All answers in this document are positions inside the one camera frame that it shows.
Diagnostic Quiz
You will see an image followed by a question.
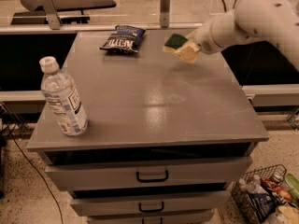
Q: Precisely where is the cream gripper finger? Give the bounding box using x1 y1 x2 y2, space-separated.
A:
175 41 201 63

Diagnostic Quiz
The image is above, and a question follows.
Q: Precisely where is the green and yellow sponge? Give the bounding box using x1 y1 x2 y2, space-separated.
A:
163 34 188 53

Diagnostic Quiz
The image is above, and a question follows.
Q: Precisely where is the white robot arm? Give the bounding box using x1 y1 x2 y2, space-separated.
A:
175 0 299 70

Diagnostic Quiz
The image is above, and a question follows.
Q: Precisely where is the blue Kettle chip bag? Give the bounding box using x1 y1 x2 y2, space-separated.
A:
100 25 146 53

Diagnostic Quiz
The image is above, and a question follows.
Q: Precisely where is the grey drawer cabinet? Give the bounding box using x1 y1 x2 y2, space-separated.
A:
25 28 271 224

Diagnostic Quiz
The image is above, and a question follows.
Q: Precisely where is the black bench behind glass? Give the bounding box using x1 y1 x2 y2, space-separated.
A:
11 0 116 25

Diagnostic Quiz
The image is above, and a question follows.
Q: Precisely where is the clear plastic water bottle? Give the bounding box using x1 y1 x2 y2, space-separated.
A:
39 56 88 136

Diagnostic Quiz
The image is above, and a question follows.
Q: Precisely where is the plastic bottle in basket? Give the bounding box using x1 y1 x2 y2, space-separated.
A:
238 175 265 194

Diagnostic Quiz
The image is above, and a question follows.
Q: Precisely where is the green can in basket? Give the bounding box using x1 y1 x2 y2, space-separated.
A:
281 174 299 199

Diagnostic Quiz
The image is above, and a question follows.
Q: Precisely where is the blue packet in basket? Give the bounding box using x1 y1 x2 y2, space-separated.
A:
249 193 277 221

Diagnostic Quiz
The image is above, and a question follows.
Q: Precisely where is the red snack packet in basket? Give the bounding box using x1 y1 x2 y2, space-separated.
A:
261 178 292 203

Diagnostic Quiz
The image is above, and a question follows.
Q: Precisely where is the middle metal bracket post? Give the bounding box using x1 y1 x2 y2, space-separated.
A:
160 0 170 28

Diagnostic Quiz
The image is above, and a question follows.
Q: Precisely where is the metal bracket post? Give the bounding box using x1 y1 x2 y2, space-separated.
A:
160 0 170 28
40 0 61 30

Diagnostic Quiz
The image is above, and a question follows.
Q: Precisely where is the left metal bracket post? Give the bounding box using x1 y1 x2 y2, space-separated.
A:
40 0 61 30

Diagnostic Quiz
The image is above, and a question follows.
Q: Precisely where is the top drawer with black handle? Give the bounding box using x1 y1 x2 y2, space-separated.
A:
46 156 252 190

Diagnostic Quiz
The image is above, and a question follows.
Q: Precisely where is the drawer with black handle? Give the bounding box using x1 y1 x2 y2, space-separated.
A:
71 190 230 217
87 209 214 224
46 156 252 190

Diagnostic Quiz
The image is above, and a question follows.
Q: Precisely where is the middle drawer with black handle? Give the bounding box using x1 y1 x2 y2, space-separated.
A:
71 190 230 217

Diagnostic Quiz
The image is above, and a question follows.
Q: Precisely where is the wire basket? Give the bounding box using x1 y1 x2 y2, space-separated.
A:
231 164 287 224

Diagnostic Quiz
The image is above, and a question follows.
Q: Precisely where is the bottom drawer with black handle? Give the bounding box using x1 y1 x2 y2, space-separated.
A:
87 209 214 224

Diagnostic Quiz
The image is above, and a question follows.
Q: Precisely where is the black floor cable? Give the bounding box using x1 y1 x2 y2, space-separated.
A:
2 121 64 224

